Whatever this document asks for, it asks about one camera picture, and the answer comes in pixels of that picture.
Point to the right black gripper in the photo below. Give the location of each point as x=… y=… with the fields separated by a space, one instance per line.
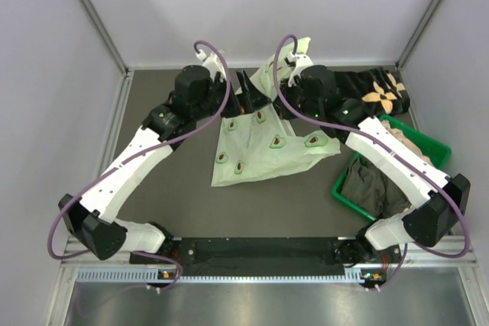
x=280 y=109

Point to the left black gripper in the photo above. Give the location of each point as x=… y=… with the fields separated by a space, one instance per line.
x=252 y=98

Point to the pale green plastic bag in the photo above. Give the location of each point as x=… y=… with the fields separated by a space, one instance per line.
x=263 y=146

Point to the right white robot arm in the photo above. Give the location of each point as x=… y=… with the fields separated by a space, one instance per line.
x=439 y=200

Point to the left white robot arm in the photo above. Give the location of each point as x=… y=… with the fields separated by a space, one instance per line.
x=93 y=217

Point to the black flower patterned blanket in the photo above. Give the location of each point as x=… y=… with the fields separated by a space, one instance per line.
x=380 y=90

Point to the beige cloth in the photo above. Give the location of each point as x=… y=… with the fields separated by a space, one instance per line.
x=398 y=134

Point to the green plastic bin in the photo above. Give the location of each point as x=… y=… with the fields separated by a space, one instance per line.
x=436 y=151

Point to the dark grey cloth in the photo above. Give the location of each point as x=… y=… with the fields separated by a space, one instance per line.
x=370 y=189

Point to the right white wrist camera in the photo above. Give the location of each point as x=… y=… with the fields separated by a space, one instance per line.
x=297 y=62

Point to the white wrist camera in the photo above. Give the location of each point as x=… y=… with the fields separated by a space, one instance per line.
x=297 y=62
x=214 y=65

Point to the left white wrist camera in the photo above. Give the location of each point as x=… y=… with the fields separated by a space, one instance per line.
x=214 y=65

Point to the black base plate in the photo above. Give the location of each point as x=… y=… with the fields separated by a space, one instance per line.
x=196 y=250

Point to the slotted cable duct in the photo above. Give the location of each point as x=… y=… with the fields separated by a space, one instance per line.
x=163 y=275

